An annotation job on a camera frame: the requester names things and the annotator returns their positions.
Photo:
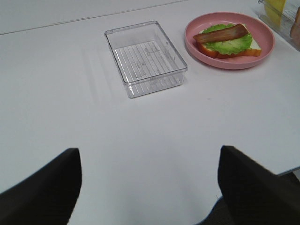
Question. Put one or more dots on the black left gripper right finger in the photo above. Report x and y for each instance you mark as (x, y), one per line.
(254, 195)

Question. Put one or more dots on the bread slice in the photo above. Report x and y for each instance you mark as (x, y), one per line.
(255, 51)

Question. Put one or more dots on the left clear plastic tray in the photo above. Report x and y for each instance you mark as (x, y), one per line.
(146, 59)

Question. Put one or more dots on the green lettuce leaf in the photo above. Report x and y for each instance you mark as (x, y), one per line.
(227, 49)

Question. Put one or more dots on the bacon strip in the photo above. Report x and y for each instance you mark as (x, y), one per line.
(295, 30)
(231, 33)

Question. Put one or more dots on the clear plastic tray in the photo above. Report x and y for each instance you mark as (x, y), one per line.
(146, 59)
(287, 20)

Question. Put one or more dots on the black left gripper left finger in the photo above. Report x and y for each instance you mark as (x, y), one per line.
(48, 196)

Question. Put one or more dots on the right clear plastic tray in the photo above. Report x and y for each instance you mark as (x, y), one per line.
(287, 20)

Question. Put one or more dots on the yellow cheese slice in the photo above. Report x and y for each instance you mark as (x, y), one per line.
(274, 9)

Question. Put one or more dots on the pink round plate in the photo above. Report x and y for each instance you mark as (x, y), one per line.
(260, 32)

